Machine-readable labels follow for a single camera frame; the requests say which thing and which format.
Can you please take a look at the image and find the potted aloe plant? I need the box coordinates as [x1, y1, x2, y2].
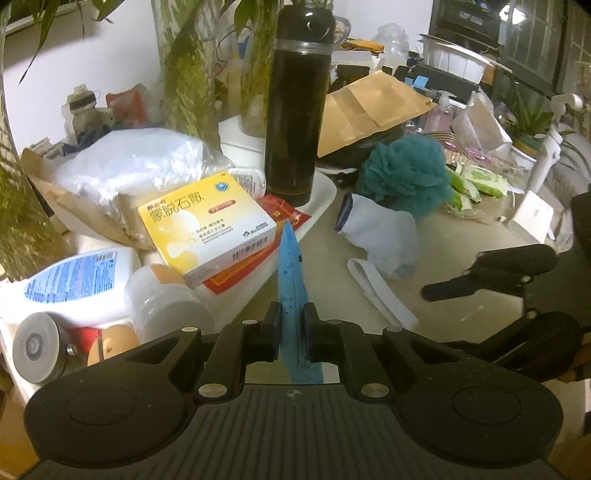
[505, 85, 556, 158]

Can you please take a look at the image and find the teal bath pouf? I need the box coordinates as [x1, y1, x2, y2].
[357, 137, 456, 217]

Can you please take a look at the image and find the narrow glass vase with bamboo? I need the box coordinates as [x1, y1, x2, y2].
[233, 0, 279, 138]

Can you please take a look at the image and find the large white plastic bag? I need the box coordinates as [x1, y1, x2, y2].
[52, 130, 232, 219]

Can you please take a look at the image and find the white phone gimbal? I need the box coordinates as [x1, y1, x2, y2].
[525, 93, 585, 193]

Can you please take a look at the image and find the white box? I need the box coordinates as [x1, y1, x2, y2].
[507, 191, 555, 244]

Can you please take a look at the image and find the dark object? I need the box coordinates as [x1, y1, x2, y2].
[571, 191, 591, 254]

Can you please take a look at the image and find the white plastic basket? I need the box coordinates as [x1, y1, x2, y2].
[417, 32, 514, 85]

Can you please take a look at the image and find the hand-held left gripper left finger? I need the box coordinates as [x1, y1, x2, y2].
[126, 303, 283, 401]

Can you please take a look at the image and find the blue packet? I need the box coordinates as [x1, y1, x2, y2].
[276, 219, 325, 387]

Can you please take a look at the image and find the white plastic jar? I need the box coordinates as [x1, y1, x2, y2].
[123, 265, 216, 345]

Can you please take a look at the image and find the grey metal cylinder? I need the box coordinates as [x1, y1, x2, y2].
[12, 312, 78, 385]

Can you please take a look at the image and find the red and white packet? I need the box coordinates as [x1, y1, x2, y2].
[105, 84, 154, 131]

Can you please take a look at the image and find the black crate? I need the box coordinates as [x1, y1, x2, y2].
[433, 0, 505, 48]

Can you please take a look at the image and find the black thermos bottle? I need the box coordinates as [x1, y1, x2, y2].
[263, 4, 334, 208]

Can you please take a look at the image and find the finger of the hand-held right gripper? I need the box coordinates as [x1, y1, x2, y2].
[422, 244, 558, 318]
[445, 322, 523, 364]

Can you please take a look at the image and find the brown paper envelope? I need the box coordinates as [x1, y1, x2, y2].
[318, 72, 437, 158]

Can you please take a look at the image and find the white tray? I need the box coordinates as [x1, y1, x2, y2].
[185, 115, 339, 326]

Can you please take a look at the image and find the barred window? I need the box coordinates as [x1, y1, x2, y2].
[428, 0, 591, 95]

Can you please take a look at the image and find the small white tube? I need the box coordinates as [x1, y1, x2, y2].
[228, 168, 269, 200]

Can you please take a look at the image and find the wide glass vase with bamboo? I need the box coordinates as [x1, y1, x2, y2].
[151, 0, 223, 145]

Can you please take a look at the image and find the white lotion bottle blue label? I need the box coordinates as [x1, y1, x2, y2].
[0, 246, 142, 325]

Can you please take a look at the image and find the crumpled white bag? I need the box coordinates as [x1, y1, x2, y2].
[451, 91, 514, 149]

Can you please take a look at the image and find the white sock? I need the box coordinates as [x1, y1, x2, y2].
[336, 193, 421, 280]

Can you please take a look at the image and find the black box blue sticker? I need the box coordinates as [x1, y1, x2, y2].
[396, 64, 482, 99]

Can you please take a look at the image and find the white fabric strap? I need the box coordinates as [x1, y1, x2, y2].
[346, 258, 419, 332]

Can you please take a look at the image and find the brown egg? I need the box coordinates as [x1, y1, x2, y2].
[87, 324, 140, 368]

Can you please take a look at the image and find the yellow medicine box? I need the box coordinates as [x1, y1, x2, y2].
[137, 172, 278, 288]

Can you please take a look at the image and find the red envelope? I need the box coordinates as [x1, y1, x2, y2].
[202, 194, 314, 295]

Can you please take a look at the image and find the green wet wipe packet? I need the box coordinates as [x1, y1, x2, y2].
[447, 167, 483, 205]
[466, 166, 509, 199]

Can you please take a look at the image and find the brown paper bag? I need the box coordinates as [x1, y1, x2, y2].
[20, 147, 155, 251]

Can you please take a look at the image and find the small red item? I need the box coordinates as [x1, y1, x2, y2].
[73, 326, 101, 352]

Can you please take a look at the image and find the pink pump bottle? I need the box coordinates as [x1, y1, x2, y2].
[424, 89, 456, 133]

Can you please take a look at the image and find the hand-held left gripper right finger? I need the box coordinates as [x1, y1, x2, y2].
[302, 305, 463, 400]

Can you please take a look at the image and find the tall glass vase with stems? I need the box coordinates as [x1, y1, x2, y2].
[0, 0, 72, 283]

